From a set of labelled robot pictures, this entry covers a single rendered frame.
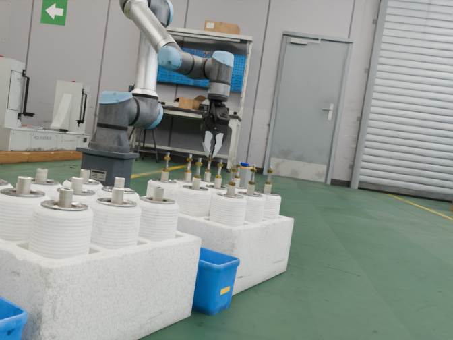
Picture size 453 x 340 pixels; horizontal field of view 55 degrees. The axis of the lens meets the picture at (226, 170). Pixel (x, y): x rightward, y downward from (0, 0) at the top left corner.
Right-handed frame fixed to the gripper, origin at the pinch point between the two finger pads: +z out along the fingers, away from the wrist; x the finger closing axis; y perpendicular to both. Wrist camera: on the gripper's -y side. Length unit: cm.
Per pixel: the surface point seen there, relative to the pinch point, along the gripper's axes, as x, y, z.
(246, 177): -15.8, 4.3, 6.9
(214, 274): 10, -54, 25
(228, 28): -120, 446, -160
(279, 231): -18.3, -25.0, 19.9
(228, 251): 3.4, -42.4, 22.7
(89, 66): 58, 562, -89
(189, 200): 11.8, -28.0, 12.7
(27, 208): 49, -65, 12
